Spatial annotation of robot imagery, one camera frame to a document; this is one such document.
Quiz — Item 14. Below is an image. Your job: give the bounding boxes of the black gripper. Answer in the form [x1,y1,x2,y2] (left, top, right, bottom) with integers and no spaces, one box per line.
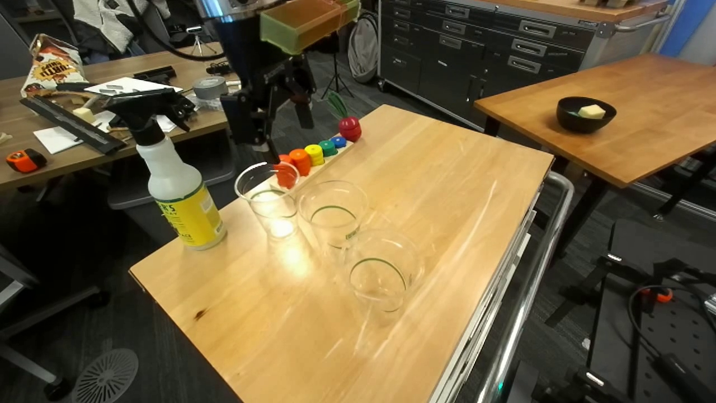
[244,52,320,153]

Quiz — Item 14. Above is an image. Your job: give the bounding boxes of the clear plastic cup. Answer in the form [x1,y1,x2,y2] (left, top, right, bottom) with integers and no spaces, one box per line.
[339,225,421,317]
[295,177,368,251]
[232,158,301,241]

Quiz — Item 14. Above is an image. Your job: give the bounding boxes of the orange green box on arm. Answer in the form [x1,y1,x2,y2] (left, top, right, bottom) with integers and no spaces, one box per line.
[257,0,361,59]

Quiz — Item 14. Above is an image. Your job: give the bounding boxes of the orange toy cylinder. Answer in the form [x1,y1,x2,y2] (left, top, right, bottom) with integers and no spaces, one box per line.
[288,146,316,179]

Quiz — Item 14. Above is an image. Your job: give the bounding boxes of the yellow toy cylinder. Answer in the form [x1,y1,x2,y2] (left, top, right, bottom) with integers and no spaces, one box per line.
[301,140,327,168]

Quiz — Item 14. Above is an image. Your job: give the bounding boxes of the wooden toy base strip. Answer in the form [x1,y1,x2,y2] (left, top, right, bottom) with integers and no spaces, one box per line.
[266,139,352,193]

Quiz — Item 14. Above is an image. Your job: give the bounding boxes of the red apple toy green stem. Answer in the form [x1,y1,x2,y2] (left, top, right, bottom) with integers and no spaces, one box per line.
[324,88,364,146]

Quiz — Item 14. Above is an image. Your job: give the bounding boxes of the grey tape roll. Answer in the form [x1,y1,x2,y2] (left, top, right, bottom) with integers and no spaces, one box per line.
[190,72,227,107]

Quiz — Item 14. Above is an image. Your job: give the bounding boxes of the white yellow spray bottle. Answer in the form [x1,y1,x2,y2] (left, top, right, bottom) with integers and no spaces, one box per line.
[85,84,231,252]

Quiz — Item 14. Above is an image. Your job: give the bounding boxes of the flat black device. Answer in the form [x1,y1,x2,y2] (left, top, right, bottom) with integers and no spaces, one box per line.
[131,65,179,84]

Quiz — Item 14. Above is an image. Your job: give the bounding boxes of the white printed paper sheet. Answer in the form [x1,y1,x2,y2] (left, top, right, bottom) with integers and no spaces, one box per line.
[83,73,175,99]

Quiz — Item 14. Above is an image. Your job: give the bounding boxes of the long wooden office desk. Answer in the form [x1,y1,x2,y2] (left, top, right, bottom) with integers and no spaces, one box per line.
[0,41,283,191]

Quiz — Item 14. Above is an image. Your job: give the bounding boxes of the white jacket on chair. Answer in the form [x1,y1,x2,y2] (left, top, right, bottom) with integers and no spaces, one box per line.
[69,0,175,55]

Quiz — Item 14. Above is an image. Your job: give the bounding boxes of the long black bar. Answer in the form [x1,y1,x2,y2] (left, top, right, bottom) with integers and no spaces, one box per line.
[18,94,128,156]

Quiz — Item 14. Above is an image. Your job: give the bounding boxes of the grey drawer tool cabinet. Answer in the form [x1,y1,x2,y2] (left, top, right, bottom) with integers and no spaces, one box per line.
[373,0,672,129]

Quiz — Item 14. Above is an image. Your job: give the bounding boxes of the small white paper sheet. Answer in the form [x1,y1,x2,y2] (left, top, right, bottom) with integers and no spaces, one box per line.
[30,124,85,156]

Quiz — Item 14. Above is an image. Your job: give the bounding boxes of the orange white chip bag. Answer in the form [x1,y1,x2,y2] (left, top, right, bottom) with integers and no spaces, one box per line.
[20,31,90,101]

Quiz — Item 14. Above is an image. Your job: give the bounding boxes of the orange tape measure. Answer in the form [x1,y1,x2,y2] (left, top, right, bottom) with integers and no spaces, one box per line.
[3,148,48,177]

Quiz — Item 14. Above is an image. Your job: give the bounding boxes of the black bowl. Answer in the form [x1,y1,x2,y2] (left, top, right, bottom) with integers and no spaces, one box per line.
[554,94,620,137]

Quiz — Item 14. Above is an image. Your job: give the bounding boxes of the pale yellow block in bowl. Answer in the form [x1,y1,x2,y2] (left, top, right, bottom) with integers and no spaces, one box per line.
[577,102,609,124]

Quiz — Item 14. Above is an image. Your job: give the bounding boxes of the square wooden side table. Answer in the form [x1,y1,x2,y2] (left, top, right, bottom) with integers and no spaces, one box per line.
[471,52,716,219]

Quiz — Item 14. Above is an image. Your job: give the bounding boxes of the orange clamp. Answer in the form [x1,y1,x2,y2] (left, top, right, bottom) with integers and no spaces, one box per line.
[640,285,677,306]

